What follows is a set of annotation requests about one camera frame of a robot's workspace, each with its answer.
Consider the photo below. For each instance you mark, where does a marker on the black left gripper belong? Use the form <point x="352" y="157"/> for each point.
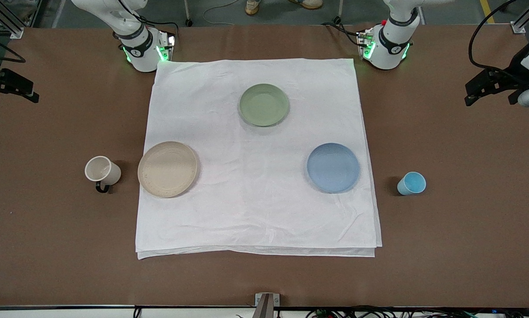
<point x="513" y="72"/>

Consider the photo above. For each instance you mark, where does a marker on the blue cup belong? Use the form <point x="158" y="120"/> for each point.
<point x="412" y="183"/>

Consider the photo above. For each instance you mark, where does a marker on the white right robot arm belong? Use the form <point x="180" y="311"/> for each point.
<point x="142" y="53"/>

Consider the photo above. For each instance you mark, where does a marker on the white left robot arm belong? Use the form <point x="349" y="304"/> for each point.
<point x="388" y="48"/>

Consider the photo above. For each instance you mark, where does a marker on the beige gray plate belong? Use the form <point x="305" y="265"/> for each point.
<point x="167" y="169"/>

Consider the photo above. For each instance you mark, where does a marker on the blue plate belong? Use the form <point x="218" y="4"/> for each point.
<point x="333" y="168"/>

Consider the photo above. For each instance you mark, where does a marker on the green plate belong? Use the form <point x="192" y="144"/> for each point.
<point x="264" y="105"/>

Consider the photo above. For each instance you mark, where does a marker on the metal stand leg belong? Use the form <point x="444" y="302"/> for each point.
<point x="339" y="11"/>
<point x="188" y="13"/>

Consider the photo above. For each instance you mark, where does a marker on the beige shoe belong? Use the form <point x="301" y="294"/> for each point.
<point x="252" y="6"/>
<point x="308" y="3"/>

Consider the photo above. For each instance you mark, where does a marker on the white cloth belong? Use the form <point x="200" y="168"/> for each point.
<point x="255" y="198"/>

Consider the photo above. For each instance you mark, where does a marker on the aluminium frame post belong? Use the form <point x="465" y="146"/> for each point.
<point x="3" y="17"/>
<point x="527" y="17"/>

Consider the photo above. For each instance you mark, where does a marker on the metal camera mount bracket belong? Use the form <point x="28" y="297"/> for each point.
<point x="266" y="304"/>

